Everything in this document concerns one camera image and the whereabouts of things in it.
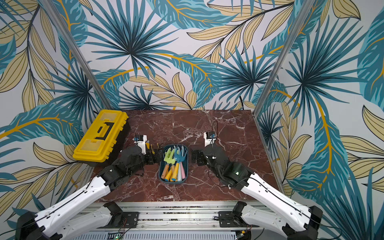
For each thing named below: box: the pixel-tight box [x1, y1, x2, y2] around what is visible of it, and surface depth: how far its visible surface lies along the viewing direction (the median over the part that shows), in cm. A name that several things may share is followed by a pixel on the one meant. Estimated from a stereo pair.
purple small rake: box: [180, 145, 188, 180], surface depth 87 cm
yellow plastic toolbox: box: [72, 109, 131, 166], surface depth 86 cm
